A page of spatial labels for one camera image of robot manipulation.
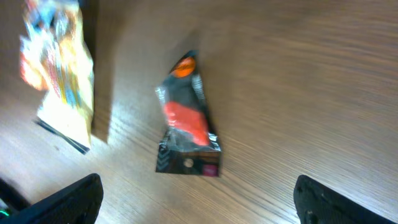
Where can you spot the black orange snack packet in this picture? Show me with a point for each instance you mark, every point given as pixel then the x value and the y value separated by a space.
pixel 190 145

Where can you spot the cream yellow chip bag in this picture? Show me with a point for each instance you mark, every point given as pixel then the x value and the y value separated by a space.
pixel 55 58

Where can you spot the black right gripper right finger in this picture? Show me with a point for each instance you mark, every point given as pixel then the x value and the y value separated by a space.
pixel 315 203

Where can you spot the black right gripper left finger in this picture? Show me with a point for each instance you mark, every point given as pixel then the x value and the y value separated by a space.
pixel 79 202

